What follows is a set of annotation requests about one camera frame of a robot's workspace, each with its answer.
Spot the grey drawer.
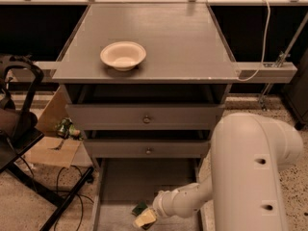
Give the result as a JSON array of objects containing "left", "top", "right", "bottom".
[
  {"left": 84, "top": 130, "right": 210, "bottom": 158},
  {"left": 66, "top": 94, "right": 224, "bottom": 130},
  {"left": 90, "top": 158, "right": 206, "bottom": 231}
]

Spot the brown cardboard sheet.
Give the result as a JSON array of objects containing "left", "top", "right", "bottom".
[{"left": 25, "top": 90, "right": 81, "bottom": 167}]

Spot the white cable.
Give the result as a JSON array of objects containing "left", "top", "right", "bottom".
[{"left": 236, "top": 0, "right": 271, "bottom": 83}]

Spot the middle grey drawer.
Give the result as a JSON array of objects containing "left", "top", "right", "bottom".
[{"left": 84, "top": 130, "right": 210, "bottom": 158}]

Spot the grey drawer cabinet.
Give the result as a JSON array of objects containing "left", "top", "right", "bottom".
[{"left": 51, "top": 2, "right": 239, "bottom": 166}]

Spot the bottom grey drawer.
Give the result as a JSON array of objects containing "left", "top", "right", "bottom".
[{"left": 90, "top": 158, "right": 206, "bottom": 231}]

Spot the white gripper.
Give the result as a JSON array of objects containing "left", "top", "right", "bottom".
[{"left": 133, "top": 190, "right": 179, "bottom": 228}]

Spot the top grey drawer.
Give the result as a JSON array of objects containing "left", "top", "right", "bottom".
[{"left": 66, "top": 94, "right": 224, "bottom": 130}]

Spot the diagonal metal strut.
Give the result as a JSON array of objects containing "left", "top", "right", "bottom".
[{"left": 258, "top": 12, "right": 308, "bottom": 111}]

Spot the black chair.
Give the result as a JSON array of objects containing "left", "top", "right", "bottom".
[{"left": 0, "top": 54, "right": 93, "bottom": 231}]

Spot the top drawer round knob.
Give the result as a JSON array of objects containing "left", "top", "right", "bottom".
[{"left": 142, "top": 115, "right": 151, "bottom": 124}]

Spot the metal horizontal rail beam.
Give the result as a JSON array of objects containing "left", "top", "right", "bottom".
[{"left": 11, "top": 61, "right": 298, "bottom": 85}]

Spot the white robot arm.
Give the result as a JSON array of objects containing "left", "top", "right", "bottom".
[{"left": 133, "top": 113, "right": 303, "bottom": 231}]

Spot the black floor cable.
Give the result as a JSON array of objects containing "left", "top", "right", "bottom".
[{"left": 52, "top": 165, "right": 95, "bottom": 231}]

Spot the green kitchen sponge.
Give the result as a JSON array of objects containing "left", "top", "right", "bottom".
[{"left": 132, "top": 202, "right": 153, "bottom": 230}]

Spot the white paper bowl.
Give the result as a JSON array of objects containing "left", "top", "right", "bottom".
[{"left": 100, "top": 41, "right": 146, "bottom": 71}]

